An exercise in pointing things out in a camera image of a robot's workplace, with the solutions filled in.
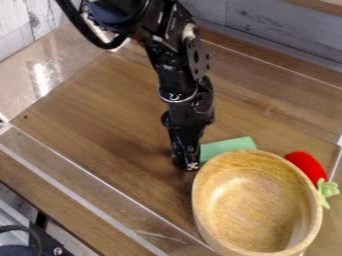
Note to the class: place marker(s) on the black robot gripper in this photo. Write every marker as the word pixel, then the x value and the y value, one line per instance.
pixel 182 119

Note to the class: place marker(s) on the green foam block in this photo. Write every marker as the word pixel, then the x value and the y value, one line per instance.
pixel 215 148

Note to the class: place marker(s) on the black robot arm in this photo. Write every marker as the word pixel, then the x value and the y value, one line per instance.
pixel 162 26

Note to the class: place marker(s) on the brown wooden bowl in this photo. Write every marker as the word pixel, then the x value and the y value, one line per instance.
pixel 256 205

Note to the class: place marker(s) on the clear acrylic front barrier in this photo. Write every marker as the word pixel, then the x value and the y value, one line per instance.
pixel 113 223

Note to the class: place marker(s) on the red plush strawberry toy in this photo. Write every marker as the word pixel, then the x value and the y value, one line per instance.
pixel 316 173

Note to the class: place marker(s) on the black equipment base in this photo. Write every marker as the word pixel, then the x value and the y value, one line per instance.
pixel 41 245

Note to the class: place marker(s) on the clear acrylic corner bracket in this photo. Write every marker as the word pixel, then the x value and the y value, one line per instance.
pixel 104 34

